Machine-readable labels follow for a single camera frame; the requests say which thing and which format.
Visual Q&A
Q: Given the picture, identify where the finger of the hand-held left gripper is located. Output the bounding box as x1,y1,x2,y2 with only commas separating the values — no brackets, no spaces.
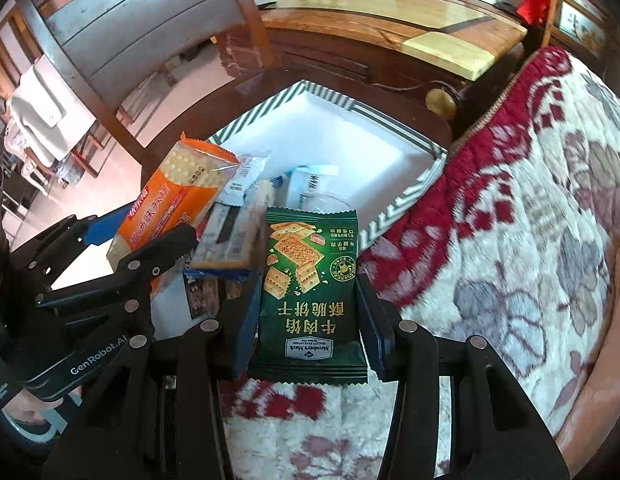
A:
35,224,200,330
12,207,138,285

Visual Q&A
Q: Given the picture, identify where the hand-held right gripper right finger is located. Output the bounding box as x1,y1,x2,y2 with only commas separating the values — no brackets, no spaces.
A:
354,274,571,480

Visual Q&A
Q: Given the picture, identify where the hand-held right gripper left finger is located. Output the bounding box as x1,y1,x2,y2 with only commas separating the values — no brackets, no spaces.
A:
42,285,263,480

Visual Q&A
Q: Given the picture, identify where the orange cracker packet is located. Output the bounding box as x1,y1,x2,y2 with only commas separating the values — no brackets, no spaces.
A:
106,132,241,291

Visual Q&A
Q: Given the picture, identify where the green cracker packet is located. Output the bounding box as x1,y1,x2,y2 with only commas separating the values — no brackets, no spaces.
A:
247,206,368,385

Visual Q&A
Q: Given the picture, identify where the pale blue snack packet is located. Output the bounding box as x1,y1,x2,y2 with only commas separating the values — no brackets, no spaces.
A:
285,165,351,211

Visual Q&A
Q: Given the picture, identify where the green white striped box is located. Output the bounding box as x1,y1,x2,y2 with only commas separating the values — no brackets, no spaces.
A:
50,79,448,341

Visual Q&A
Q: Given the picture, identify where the person's left hand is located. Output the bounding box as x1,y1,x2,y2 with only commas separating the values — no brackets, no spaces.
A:
2,384,56,428

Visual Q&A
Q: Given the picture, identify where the dark printed snack packet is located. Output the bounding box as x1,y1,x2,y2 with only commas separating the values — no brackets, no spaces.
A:
184,275,222,321

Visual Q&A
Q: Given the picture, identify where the clear blue-edged cracker packet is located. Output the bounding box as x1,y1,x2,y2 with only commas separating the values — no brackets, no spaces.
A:
182,200,268,281

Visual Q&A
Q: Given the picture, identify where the floral fleece blanket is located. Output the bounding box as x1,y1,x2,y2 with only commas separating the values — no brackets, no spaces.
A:
217,45,620,480

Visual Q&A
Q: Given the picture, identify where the wooden chair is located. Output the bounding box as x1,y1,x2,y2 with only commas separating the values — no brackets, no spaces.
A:
12,0,273,166

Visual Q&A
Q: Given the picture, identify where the pink quilted blanket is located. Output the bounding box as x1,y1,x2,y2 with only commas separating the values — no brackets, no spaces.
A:
555,240,620,466

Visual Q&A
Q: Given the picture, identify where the wooden marble-top table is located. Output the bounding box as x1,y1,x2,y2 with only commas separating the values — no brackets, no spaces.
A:
225,0,528,136

